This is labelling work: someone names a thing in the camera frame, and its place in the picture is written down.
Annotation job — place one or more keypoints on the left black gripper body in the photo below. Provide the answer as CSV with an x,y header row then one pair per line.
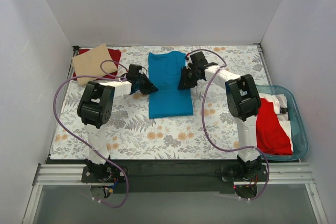
x,y
143,83

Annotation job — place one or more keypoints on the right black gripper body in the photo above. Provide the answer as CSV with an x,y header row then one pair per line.
x,y
187,76

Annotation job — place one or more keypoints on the blue t shirt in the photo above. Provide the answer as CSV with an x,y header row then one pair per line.
x,y
165,74

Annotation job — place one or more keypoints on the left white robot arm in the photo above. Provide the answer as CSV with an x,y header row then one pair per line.
x,y
95,110

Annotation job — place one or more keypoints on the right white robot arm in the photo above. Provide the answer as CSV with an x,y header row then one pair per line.
x,y
243,102

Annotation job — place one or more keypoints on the folded dark red t shirt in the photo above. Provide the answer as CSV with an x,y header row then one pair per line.
x,y
115,56

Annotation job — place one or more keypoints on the floral patterned table cloth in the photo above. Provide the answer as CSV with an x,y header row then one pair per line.
x,y
131,134

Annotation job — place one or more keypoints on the folded beige t shirt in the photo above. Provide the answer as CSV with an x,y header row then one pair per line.
x,y
88,64

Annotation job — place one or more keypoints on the white t shirt in bin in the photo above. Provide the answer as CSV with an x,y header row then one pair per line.
x,y
281,103

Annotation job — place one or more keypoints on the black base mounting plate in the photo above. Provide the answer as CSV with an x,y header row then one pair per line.
x,y
171,176

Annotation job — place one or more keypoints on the red t shirt in bin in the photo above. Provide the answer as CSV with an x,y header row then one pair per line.
x,y
271,137

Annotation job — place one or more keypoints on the clear blue plastic bin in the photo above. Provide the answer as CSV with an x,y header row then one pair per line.
x,y
299,142

